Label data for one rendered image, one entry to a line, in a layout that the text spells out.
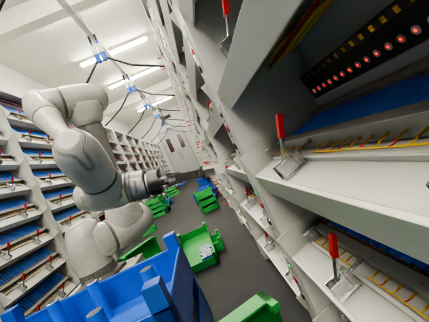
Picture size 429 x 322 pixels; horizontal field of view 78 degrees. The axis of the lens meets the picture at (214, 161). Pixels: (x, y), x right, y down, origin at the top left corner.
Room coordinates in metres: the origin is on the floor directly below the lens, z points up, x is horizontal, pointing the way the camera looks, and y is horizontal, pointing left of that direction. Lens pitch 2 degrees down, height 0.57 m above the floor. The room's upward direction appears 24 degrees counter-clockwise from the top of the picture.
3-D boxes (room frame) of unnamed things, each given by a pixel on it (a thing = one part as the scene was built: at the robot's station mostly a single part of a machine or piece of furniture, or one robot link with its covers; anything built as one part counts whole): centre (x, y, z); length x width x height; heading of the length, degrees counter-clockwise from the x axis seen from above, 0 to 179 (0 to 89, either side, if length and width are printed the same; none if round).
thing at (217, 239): (1.74, 0.32, 0.04); 0.30 x 0.20 x 0.08; 93
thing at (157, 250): (1.83, 0.73, 0.10); 0.30 x 0.08 x 0.20; 144
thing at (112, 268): (1.14, 0.67, 0.30); 0.22 x 0.18 x 0.06; 178
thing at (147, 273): (0.36, 0.15, 0.44); 0.02 x 0.02 x 0.06
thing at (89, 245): (1.16, 0.66, 0.44); 0.18 x 0.16 x 0.22; 129
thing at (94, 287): (0.42, 0.26, 0.44); 0.02 x 0.02 x 0.06
